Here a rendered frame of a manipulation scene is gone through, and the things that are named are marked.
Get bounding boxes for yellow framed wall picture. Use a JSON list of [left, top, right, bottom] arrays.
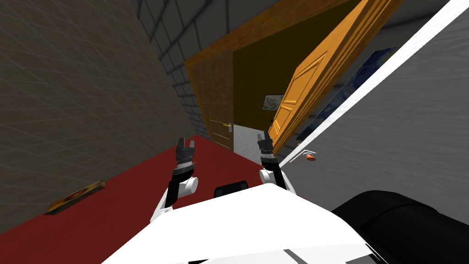
[[44, 180, 107, 216]]

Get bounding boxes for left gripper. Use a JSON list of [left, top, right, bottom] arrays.
[[175, 137, 195, 166]]

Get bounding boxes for pale framed wall picture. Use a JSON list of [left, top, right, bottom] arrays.
[[262, 94, 285, 111]]

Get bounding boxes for silver handle with orange knob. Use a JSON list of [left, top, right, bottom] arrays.
[[289, 150, 317, 164]]

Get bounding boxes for blue wall painting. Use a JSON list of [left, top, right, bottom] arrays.
[[296, 47, 399, 142]]

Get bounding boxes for brown door leaf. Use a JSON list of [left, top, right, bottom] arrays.
[[185, 49, 235, 151]]

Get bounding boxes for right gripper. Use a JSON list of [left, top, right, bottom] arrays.
[[257, 130, 275, 159]]

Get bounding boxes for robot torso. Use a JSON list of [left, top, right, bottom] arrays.
[[100, 180, 390, 264]]

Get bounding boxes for orange panelled door leaf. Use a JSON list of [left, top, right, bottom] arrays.
[[268, 0, 404, 155]]

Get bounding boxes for grey door leaf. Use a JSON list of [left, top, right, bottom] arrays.
[[280, 0, 469, 213]]

